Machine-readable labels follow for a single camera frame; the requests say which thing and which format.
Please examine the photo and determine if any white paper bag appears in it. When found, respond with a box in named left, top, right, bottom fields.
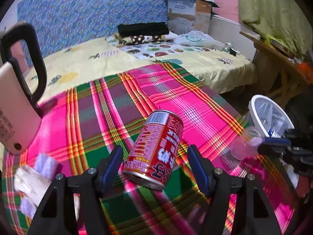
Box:
left=13, top=165, right=51, bottom=208

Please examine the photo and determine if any blue patterned headboard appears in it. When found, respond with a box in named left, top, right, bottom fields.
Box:
left=17, top=0, right=168, bottom=57

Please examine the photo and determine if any green curtain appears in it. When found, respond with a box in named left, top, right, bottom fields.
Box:
left=239, top=0, right=312, bottom=57

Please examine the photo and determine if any pink electric kettle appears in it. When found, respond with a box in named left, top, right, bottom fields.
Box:
left=1, top=22, right=47, bottom=155

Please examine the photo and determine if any black folded cloth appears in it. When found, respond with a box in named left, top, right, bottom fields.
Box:
left=117, top=22, right=169, bottom=37

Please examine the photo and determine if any wooden table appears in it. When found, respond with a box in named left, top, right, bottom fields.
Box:
left=240, top=31, right=311, bottom=108

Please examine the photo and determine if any fruit print sheet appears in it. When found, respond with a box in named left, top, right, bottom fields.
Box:
left=105, top=35, right=211, bottom=60

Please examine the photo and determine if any yellow pineapple bed sheet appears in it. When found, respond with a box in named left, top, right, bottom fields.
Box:
left=39, top=38, right=257, bottom=102

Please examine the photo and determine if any pink plaid tablecloth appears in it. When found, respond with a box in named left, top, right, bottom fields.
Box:
left=2, top=63, right=297, bottom=234

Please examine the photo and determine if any small bottle on bed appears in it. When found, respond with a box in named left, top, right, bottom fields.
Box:
left=222, top=42, right=232, bottom=53

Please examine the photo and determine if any cardboard box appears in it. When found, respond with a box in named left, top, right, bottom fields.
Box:
left=165, top=0, right=218, bottom=34

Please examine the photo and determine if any clear plastic cup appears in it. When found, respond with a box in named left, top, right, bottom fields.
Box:
left=230, top=126, right=264, bottom=160

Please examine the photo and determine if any red milk drink can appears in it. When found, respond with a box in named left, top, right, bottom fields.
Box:
left=122, top=110, right=183, bottom=190

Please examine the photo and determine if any white trash bin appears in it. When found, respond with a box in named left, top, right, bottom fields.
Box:
left=244, top=94, right=294, bottom=138

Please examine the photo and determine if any polka dot brown cloth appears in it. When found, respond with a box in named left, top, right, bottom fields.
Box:
left=114, top=33, right=166, bottom=45

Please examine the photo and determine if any white plastic bag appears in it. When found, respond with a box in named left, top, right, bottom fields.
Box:
left=174, top=30, right=225, bottom=50

